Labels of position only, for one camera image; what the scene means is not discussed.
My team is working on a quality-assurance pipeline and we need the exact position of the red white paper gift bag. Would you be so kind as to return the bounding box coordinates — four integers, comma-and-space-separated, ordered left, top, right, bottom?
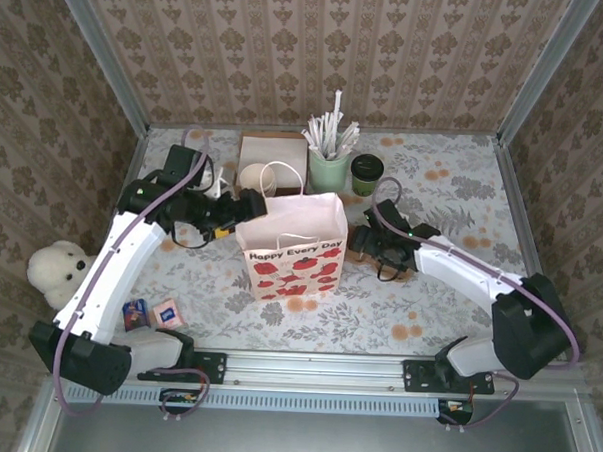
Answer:
231, 158, 353, 305

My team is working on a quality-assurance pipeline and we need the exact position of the green paper coffee cup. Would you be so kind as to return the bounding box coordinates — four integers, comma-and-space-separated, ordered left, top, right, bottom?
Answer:
351, 172, 384, 198

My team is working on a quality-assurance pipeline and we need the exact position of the black plastic cup lid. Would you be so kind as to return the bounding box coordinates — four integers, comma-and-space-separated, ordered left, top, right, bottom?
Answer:
350, 152, 386, 183

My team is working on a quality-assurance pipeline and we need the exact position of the green paper cup stack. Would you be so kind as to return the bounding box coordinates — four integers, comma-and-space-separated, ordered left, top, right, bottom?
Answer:
237, 161, 280, 199

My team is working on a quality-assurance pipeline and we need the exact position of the cardboard box with paper towel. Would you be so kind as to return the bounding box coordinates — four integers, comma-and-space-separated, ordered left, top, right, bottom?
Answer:
240, 135, 309, 187

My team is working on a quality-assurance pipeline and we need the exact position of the floral patterned table cover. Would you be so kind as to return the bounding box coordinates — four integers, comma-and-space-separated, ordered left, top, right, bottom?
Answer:
88, 118, 562, 363

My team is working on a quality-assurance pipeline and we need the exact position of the brown cardboard napkin box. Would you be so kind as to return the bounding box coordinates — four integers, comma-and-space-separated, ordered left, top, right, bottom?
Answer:
235, 129, 311, 197

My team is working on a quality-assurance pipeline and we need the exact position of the pale green ceramic mug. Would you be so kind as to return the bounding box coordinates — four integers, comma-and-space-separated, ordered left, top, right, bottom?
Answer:
306, 145, 352, 195

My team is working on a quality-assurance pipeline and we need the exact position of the blue snack packet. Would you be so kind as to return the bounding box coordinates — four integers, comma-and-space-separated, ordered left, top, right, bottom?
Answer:
121, 297, 152, 333

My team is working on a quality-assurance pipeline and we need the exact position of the tallest white wrapped straw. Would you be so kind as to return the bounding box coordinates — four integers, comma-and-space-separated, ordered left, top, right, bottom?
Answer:
327, 89, 344, 159

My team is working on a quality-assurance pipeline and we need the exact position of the white teddy bear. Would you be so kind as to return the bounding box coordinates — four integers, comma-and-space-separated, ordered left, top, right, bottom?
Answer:
25, 239, 100, 312

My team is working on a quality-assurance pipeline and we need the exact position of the black electronics board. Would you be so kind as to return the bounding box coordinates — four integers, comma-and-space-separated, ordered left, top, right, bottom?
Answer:
158, 387, 201, 417
436, 398, 475, 428

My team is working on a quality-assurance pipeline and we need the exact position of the grey sheet metal panel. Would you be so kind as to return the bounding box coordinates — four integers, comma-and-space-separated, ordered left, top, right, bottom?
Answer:
13, 368, 603, 452

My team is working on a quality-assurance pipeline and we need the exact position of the right short black cable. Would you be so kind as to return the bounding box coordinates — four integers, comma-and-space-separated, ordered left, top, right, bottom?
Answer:
375, 256, 407, 285

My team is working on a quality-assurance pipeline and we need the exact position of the short black cable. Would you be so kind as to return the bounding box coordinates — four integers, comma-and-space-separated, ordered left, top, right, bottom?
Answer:
171, 218, 214, 252
375, 256, 407, 285

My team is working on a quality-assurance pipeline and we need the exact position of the left short black cable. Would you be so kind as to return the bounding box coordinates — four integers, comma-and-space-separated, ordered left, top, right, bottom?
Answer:
171, 218, 214, 252

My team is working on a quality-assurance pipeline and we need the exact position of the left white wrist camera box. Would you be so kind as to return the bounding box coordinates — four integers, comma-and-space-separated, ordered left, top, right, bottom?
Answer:
202, 164, 239, 202

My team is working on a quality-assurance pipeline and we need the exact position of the aluminium table side rail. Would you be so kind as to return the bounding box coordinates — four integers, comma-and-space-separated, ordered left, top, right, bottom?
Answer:
70, 123, 152, 345
483, 136, 578, 362

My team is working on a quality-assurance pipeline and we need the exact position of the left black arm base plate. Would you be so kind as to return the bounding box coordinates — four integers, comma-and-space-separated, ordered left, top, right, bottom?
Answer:
138, 347, 228, 386

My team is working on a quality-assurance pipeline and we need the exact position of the wide aluminium mounting rail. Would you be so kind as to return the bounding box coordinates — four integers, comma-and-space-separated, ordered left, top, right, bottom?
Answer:
49, 339, 590, 400

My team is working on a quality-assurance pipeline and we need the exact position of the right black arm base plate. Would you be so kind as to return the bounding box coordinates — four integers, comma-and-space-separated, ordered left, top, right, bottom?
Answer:
401, 359, 497, 398

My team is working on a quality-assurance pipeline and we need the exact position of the grey slotted cable duct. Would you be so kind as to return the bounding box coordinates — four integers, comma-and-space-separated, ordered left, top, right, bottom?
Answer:
66, 381, 443, 418

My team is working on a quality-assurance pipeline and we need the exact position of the aluminium frame post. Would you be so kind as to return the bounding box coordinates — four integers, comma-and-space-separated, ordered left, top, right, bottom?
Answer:
494, 0, 601, 150
43, 0, 157, 136

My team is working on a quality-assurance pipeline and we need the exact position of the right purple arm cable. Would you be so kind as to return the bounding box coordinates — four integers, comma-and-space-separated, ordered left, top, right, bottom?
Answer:
361, 176, 589, 439

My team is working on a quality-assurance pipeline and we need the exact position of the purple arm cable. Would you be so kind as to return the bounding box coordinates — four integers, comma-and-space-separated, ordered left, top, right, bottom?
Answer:
361, 176, 589, 439
51, 120, 222, 426

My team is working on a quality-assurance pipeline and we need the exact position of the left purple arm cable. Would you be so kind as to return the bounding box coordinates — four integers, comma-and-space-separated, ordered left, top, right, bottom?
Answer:
51, 120, 222, 426

